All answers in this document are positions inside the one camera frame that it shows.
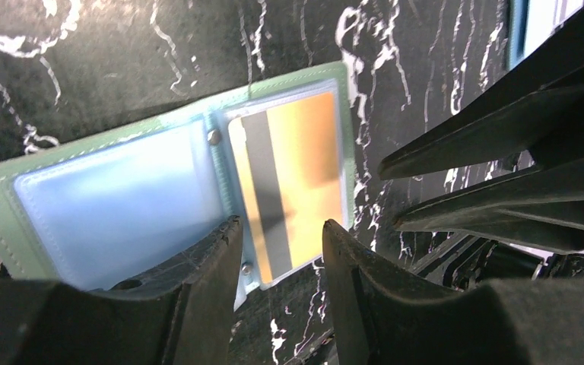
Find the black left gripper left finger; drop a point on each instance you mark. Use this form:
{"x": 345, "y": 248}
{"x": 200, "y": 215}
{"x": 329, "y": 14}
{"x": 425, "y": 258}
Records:
{"x": 179, "y": 312}

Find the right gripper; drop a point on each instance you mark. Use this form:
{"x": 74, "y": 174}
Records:
{"x": 535, "y": 207}

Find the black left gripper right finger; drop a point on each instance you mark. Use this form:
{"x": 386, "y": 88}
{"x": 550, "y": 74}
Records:
{"x": 383, "y": 314}

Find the gold credit card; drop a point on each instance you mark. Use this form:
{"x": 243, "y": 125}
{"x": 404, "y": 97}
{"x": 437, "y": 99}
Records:
{"x": 287, "y": 155}

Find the green card holder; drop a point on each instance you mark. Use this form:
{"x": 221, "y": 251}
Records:
{"x": 102, "y": 209}

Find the blue card holder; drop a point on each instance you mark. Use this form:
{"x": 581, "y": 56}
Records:
{"x": 532, "y": 22}

